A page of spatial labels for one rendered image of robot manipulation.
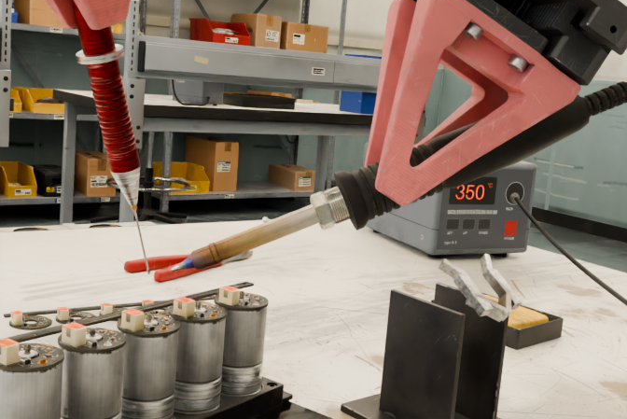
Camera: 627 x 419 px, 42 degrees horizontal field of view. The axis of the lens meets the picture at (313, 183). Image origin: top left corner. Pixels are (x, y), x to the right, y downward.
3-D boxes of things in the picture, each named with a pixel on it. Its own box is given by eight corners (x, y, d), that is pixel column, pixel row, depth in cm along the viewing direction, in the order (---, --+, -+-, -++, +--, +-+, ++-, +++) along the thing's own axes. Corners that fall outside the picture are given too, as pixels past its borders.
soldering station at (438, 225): (528, 259, 81) (540, 163, 80) (430, 262, 77) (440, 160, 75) (443, 228, 95) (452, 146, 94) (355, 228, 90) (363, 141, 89)
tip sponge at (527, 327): (562, 337, 57) (564, 315, 57) (516, 350, 53) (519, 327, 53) (474, 308, 62) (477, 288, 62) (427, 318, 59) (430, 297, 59)
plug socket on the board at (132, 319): (148, 328, 33) (149, 312, 33) (132, 332, 32) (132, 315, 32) (135, 323, 33) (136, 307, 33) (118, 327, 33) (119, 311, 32)
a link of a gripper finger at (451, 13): (326, 158, 29) (472, -68, 29) (299, 139, 36) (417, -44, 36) (477, 256, 30) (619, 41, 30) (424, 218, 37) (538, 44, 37)
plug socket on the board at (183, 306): (199, 314, 35) (200, 300, 35) (184, 318, 34) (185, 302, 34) (186, 310, 35) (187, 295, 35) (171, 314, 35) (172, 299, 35)
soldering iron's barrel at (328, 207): (200, 285, 32) (353, 224, 32) (185, 248, 32) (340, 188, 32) (200, 274, 33) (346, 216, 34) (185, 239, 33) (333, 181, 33)
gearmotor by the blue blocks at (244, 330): (270, 404, 39) (279, 299, 38) (235, 419, 37) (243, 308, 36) (231, 388, 40) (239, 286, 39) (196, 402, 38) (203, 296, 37)
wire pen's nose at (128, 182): (112, 207, 30) (104, 170, 30) (133, 195, 31) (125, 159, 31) (132, 213, 30) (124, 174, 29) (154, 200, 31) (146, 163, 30)
